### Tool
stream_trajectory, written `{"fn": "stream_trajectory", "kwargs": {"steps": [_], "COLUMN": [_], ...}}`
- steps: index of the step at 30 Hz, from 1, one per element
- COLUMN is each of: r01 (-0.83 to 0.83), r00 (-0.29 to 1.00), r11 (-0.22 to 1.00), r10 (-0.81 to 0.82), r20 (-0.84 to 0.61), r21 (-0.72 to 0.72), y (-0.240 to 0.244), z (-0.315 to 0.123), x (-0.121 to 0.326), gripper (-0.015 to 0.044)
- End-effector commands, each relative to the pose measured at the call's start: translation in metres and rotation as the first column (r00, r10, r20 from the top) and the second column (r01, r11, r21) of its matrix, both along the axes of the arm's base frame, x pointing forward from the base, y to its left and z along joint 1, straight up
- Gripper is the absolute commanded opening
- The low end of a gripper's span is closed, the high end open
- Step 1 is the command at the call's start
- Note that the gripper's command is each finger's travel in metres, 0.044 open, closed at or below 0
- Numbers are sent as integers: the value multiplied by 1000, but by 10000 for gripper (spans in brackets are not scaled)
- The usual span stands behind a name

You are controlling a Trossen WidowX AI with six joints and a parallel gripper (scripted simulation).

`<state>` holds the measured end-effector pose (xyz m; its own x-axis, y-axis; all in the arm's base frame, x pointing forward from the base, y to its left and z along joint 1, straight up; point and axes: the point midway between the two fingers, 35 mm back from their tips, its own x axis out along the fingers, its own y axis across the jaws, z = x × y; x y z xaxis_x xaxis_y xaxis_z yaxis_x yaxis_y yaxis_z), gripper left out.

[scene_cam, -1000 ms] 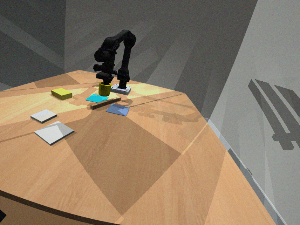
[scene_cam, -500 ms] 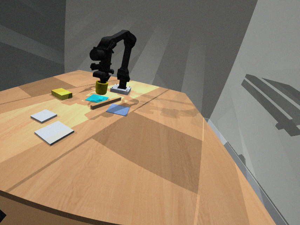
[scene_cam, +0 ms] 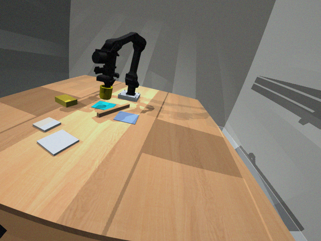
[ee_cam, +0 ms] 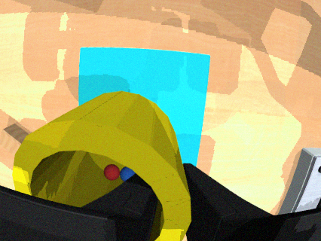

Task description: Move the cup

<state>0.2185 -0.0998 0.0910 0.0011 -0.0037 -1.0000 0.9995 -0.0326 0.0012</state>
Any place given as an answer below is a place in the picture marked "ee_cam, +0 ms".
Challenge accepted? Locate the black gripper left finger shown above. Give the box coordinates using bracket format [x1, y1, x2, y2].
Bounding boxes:
[0, 174, 157, 241]

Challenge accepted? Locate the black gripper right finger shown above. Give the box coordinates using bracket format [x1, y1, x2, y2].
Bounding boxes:
[184, 163, 321, 241]

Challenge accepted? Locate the red marble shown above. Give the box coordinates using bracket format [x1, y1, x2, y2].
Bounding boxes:
[104, 164, 119, 181]

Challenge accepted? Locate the blue marble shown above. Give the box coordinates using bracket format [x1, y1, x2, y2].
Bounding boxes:
[119, 166, 136, 182]

